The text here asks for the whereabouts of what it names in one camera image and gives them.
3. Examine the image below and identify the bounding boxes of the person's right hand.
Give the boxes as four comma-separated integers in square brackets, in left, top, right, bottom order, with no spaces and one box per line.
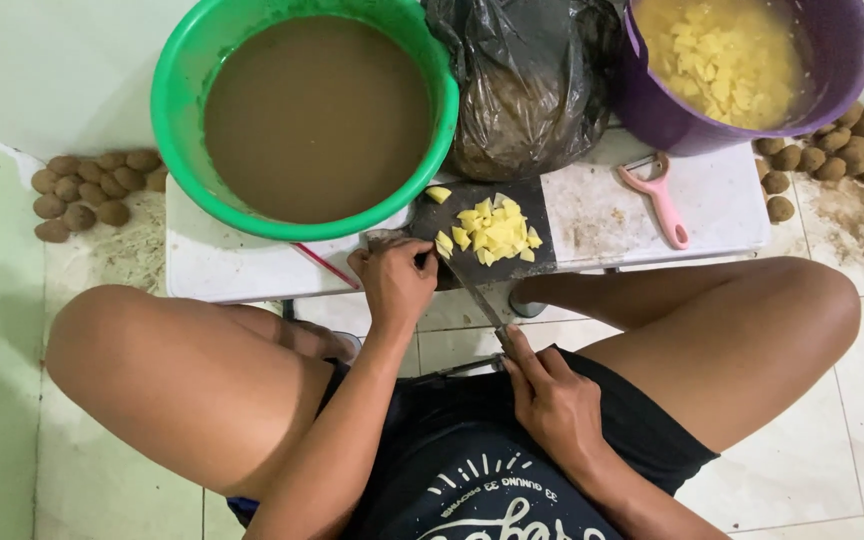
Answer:
[501,324,607,468]

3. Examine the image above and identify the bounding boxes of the person's left hand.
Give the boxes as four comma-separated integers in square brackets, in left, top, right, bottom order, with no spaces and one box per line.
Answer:
[346,237,440,333]

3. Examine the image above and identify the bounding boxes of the steel kitchen knife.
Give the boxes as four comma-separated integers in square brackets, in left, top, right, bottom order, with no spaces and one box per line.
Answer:
[441,256,516,354]

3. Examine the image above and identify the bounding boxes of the black cutting board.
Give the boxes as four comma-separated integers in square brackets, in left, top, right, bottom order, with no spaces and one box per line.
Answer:
[408,177,559,291]

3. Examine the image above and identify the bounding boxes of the pile of diced potato pieces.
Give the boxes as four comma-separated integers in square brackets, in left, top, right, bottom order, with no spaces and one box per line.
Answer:
[433,192,544,268]

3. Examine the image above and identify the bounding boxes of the red thin stick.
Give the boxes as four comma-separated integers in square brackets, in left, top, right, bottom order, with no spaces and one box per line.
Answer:
[289,241,363,291]

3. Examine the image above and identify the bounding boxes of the grey sandal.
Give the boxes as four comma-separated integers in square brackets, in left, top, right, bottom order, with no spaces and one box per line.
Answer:
[312,330,363,366]
[508,288,550,319]

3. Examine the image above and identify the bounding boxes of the black shorts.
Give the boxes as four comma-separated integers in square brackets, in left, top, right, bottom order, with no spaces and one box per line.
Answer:
[225,346,722,540]

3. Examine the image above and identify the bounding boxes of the muddy brown water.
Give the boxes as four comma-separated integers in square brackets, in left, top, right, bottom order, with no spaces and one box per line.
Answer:
[203,15,433,225]

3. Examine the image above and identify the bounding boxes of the black plastic bag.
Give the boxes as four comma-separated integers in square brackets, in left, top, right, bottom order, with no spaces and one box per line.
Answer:
[423,0,624,183]

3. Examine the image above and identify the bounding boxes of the black printed shirt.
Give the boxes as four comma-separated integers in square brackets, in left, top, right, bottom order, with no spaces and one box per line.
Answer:
[338,420,632,540]

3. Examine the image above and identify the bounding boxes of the pink vegetable peeler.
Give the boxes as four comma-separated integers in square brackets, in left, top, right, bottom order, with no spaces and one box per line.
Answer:
[616,152,690,251]

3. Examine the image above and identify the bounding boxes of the person's left leg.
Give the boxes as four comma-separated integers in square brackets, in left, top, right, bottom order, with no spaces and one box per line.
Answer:
[45,284,363,501]

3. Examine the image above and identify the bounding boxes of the person's leg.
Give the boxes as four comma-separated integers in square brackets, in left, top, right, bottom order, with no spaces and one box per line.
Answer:
[45,284,363,501]
[509,255,863,454]

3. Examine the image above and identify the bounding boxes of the white low table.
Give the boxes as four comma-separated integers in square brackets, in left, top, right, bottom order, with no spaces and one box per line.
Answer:
[165,126,773,305]

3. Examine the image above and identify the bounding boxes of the green plastic basin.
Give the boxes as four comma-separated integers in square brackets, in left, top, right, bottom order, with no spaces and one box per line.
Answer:
[150,0,461,243]

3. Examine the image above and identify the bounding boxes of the person's right leg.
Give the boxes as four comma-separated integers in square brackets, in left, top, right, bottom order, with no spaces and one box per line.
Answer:
[509,255,863,454]

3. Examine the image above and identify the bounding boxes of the heap of brown unpeeled potatoes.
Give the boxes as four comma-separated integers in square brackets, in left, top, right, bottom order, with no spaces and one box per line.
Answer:
[30,148,169,244]
[753,99,864,223]

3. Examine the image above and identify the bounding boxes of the heap of cut potato in water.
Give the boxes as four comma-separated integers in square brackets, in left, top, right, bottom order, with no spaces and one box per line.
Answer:
[633,0,807,132]

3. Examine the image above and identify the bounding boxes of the purple plastic bucket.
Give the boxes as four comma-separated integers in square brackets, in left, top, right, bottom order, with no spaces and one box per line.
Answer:
[613,0,864,158]

